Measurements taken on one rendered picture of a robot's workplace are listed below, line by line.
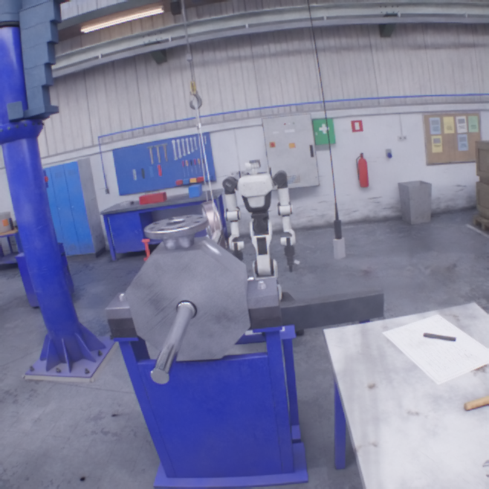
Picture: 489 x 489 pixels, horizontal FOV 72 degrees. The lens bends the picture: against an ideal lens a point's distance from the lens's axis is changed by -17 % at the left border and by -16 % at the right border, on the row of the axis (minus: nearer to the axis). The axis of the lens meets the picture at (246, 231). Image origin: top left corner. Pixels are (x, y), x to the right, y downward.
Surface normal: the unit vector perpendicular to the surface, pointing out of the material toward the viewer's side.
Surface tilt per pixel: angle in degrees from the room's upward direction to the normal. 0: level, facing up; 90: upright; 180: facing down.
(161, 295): 90
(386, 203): 90
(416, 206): 93
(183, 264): 90
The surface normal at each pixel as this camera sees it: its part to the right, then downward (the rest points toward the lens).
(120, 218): -0.07, 0.25
